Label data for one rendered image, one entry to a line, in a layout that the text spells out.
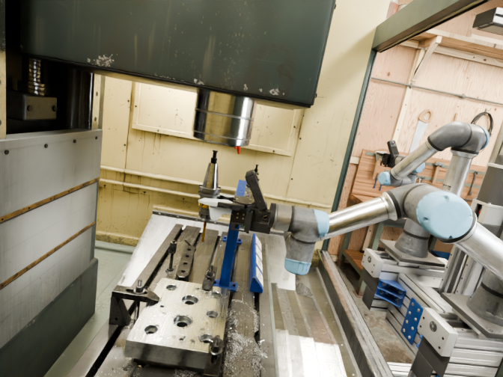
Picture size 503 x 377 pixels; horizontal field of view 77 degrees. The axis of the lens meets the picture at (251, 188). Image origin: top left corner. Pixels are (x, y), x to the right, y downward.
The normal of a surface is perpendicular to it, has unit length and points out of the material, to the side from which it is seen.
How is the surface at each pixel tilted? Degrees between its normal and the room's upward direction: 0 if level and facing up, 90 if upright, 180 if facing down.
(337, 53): 90
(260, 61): 90
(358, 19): 90
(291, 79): 90
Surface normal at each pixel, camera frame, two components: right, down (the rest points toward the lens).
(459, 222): -0.15, 0.15
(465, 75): 0.08, 0.24
